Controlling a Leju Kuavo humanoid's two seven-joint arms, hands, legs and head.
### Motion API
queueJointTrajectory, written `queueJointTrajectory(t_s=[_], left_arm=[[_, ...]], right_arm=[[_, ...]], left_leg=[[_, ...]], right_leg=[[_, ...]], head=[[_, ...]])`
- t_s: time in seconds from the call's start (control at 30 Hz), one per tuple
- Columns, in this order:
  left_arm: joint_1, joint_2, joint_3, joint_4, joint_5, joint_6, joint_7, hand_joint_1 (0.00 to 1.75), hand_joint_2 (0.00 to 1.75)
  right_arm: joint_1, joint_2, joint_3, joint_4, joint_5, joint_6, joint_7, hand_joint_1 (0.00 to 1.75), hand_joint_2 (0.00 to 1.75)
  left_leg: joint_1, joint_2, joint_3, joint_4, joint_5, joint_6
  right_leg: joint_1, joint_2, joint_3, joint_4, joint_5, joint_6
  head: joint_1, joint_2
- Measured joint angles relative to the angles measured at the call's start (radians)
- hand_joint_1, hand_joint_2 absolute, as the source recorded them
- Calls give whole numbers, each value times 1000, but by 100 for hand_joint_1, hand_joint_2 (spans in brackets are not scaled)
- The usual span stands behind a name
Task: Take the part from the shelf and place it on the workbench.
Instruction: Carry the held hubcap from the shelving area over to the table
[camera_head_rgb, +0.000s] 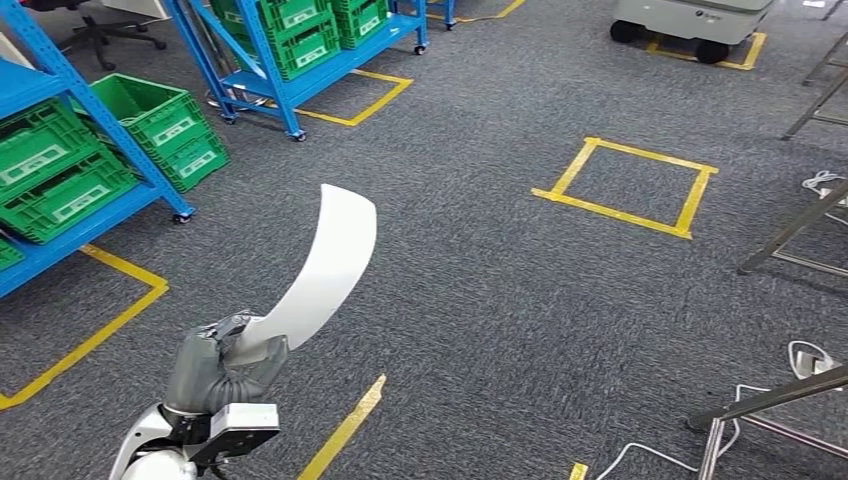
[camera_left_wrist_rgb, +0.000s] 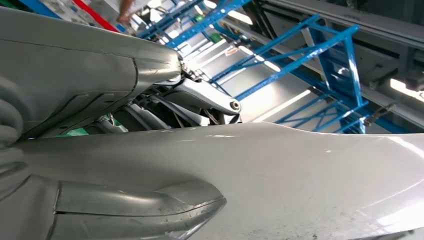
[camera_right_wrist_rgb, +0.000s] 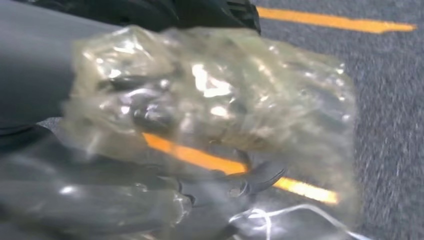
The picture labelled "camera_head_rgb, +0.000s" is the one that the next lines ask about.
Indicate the white power adapter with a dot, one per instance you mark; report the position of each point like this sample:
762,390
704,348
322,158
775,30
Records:
809,363

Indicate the black office chair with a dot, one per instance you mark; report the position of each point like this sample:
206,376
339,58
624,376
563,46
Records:
99,30

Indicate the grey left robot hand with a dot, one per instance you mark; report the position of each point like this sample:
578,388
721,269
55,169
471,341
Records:
199,378

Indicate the white curved plastic part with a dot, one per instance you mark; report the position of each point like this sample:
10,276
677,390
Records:
331,265

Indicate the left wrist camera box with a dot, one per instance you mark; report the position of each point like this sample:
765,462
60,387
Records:
245,420

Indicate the blue metal shelf rack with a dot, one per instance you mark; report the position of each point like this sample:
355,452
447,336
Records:
450,12
358,60
66,245

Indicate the grey wheeled cart robot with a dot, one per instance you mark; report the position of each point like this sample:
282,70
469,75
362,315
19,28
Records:
689,23

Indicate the yellow floor tape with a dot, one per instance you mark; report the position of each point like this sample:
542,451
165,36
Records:
344,430
578,472
507,8
616,214
99,334
755,50
387,99

